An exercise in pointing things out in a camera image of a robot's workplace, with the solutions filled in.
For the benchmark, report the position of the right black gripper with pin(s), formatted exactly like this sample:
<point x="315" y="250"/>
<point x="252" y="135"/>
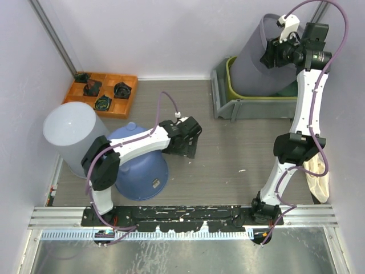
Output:
<point x="271" y="51"/>

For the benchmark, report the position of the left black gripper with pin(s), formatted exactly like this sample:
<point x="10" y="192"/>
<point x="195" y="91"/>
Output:
<point x="187" y="151"/>

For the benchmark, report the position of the green translucent basin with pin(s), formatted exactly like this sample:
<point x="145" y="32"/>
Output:
<point x="289" y="91"/>

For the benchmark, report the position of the blue plastic bucket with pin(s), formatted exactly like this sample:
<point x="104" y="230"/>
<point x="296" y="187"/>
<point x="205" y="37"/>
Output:
<point x="143" y="172"/>

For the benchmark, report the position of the dark grey ribbed bin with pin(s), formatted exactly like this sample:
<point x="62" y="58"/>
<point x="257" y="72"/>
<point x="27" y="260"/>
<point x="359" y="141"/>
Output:
<point x="249" y="77"/>

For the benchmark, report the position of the light grey round bin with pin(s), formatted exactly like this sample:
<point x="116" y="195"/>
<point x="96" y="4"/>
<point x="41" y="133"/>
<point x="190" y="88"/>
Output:
<point x="72" y="128"/>

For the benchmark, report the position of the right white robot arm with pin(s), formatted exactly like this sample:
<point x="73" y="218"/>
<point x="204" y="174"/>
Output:
<point x="303" y="141"/>

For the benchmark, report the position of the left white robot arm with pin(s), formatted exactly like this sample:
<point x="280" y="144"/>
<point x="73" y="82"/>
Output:
<point x="101" y="164"/>

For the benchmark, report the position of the yellow plastic basin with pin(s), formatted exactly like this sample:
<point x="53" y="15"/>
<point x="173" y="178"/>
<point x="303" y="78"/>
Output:
<point x="231" y="94"/>

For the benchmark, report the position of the grey storage crate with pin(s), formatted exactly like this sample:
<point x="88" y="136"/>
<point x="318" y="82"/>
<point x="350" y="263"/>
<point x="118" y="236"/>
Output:
<point x="245" y="109"/>

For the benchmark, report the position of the black round item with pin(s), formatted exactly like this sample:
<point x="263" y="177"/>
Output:
<point x="122" y="91"/>

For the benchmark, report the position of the orange compartment tray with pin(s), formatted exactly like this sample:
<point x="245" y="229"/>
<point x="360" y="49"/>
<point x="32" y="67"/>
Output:
<point x="118" y="108"/>

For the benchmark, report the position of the green-yellow black item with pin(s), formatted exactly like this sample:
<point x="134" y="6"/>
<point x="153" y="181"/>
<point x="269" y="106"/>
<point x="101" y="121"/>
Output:
<point x="103" y="103"/>

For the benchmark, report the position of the dark red-black item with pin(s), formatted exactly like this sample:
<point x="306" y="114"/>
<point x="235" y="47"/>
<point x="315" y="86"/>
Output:
<point x="92" y="88"/>

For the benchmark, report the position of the black item top-left compartment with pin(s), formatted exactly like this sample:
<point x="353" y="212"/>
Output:
<point x="81" y="77"/>

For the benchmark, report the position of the cream cloth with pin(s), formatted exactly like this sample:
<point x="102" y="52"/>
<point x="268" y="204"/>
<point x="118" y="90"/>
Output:
<point x="318" y="185"/>

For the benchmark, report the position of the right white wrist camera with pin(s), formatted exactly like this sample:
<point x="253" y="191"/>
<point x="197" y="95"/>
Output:
<point x="288" y="24"/>

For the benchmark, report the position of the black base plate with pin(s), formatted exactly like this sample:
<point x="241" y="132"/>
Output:
<point x="218" y="218"/>

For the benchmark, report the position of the white slotted cable duct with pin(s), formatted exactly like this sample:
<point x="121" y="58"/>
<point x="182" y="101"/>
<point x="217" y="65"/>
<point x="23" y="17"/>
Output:
<point x="108" y="235"/>

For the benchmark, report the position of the aluminium rail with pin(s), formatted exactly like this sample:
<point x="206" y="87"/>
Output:
<point x="317" y="215"/>

